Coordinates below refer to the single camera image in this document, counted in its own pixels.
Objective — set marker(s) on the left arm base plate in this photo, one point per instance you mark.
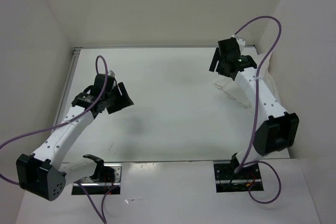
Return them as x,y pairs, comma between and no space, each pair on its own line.
111,179

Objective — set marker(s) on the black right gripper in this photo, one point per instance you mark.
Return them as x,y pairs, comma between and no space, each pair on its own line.
217,57

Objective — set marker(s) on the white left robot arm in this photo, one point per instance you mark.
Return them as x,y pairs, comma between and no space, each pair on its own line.
43,172

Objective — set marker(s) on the white pleated skirt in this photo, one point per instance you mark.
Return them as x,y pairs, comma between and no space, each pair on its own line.
235,92

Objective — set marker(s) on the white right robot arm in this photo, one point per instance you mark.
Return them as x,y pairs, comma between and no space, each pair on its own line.
274,129

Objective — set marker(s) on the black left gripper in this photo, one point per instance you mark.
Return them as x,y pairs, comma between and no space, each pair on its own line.
125,102

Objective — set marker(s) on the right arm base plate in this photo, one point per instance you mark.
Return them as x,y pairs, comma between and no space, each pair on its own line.
228,182

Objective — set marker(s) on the aluminium table edge rail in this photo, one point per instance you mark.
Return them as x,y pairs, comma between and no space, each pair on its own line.
170,87

